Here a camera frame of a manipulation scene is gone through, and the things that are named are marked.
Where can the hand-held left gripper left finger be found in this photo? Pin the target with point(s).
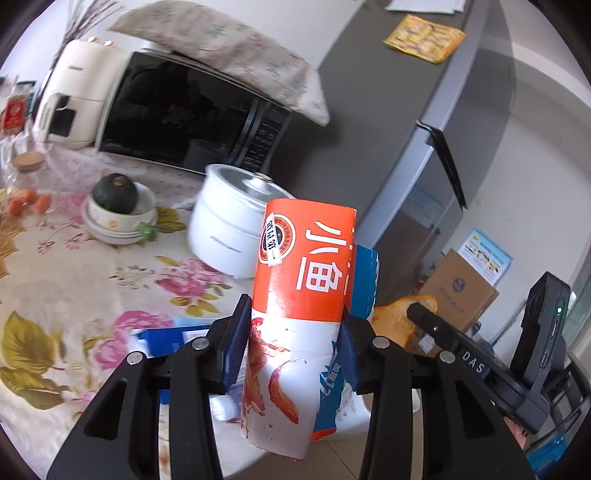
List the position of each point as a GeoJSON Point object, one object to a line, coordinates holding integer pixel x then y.
{"type": "Point", "coordinates": [235, 341]}

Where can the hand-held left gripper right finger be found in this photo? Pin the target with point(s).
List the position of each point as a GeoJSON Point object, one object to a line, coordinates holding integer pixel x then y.
{"type": "Point", "coordinates": [348, 355]}

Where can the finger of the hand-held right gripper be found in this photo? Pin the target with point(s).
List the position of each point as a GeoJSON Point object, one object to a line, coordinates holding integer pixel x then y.
{"type": "Point", "coordinates": [455, 348]}

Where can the orange plastic bag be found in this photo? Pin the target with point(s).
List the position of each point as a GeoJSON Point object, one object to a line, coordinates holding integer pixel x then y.
{"type": "Point", "coordinates": [392, 318]}

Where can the blue carton with white label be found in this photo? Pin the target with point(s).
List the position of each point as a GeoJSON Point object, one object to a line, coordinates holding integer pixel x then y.
{"type": "Point", "coordinates": [161, 339]}

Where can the white blue milk carton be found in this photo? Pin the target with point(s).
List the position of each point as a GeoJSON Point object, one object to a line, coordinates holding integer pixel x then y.
{"type": "Point", "coordinates": [364, 277]}

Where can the orange white carton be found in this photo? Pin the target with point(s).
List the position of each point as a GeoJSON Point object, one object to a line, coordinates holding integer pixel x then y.
{"type": "Point", "coordinates": [300, 286]}

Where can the person's right hand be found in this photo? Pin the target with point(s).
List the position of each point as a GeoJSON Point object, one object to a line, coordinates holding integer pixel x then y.
{"type": "Point", "coordinates": [517, 431]}

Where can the cardboard box with white label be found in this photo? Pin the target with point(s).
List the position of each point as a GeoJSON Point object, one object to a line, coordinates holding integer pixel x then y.
{"type": "Point", "coordinates": [418, 344]}

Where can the blue white printed box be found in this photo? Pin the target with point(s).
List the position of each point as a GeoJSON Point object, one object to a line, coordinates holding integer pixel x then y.
{"type": "Point", "coordinates": [487, 256]}

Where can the white electric cooking pot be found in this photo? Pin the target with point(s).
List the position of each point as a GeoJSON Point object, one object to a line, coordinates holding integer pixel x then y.
{"type": "Point", "coordinates": [221, 240]}

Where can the small green fruit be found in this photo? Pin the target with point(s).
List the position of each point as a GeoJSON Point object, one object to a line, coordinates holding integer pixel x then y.
{"type": "Point", "coordinates": [147, 231]}

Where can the glass pot lid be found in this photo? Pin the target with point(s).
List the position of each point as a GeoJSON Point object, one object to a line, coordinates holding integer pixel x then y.
{"type": "Point", "coordinates": [249, 182]}

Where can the white shallow bowl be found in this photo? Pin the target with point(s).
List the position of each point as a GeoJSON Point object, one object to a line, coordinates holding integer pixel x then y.
{"type": "Point", "coordinates": [111, 235]}

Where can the floral tablecloth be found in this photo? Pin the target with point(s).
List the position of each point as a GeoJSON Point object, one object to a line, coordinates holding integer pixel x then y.
{"type": "Point", "coordinates": [69, 286]}

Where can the dark green squash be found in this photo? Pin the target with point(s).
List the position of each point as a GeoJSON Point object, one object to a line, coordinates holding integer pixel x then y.
{"type": "Point", "coordinates": [114, 193]}

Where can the grey refrigerator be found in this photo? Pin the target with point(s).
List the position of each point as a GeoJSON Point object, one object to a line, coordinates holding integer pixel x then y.
{"type": "Point", "coordinates": [392, 138]}

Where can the black microwave oven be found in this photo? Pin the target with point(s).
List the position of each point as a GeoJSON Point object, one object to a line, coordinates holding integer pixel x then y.
{"type": "Point", "coordinates": [161, 115]}

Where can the small orange fruit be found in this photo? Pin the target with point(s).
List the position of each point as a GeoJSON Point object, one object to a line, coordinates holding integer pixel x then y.
{"type": "Point", "coordinates": [16, 206]}
{"type": "Point", "coordinates": [42, 202]}
{"type": "Point", "coordinates": [30, 196]}

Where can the glass jar with cork lid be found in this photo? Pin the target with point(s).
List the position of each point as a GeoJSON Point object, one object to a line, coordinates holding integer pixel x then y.
{"type": "Point", "coordinates": [27, 170]}

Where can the floral cloth cover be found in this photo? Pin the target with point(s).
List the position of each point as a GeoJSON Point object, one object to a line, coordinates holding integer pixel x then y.
{"type": "Point", "coordinates": [240, 60]}

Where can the cream air fryer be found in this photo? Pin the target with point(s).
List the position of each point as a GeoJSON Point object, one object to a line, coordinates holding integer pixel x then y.
{"type": "Point", "coordinates": [87, 78]}

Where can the yellow printed packet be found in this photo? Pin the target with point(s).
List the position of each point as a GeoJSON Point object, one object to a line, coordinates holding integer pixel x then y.
{"type": "Point", "coordinates": [422, 37]}

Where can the red packet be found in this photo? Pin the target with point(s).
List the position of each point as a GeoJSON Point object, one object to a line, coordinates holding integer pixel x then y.
{"type": "Point", "coordinates": [13, 113]}

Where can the white papers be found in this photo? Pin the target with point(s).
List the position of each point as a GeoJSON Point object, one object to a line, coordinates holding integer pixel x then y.
{"type": "Point", "coordinates": [425, 5]}

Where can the dry branches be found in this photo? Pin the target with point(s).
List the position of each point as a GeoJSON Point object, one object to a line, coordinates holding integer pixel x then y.
{"type": "Point", "coordinates": [87, 14]}

